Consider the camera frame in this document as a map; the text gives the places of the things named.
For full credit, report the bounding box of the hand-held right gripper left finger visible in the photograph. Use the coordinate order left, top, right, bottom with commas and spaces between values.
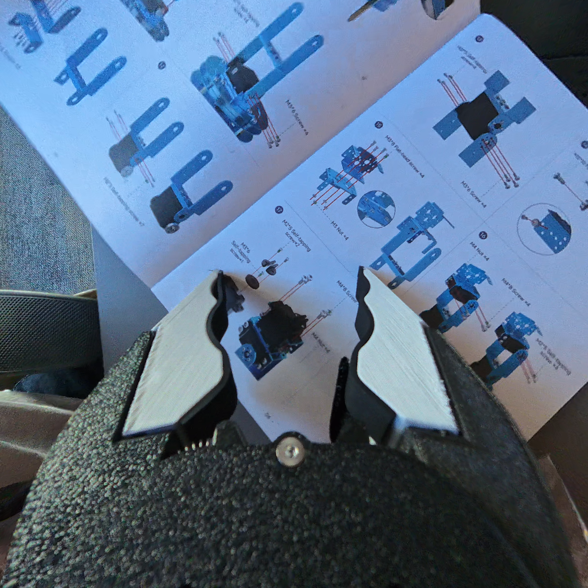
113, 270, 244, 460

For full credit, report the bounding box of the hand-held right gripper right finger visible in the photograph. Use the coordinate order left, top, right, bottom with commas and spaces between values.
337, 266, 461, 447

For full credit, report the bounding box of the white instruction manual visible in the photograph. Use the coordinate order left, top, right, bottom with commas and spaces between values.
0, 0, 577, 444

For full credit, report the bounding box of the black mesh chair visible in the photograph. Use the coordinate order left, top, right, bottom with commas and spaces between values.
0, 288, 103, 375

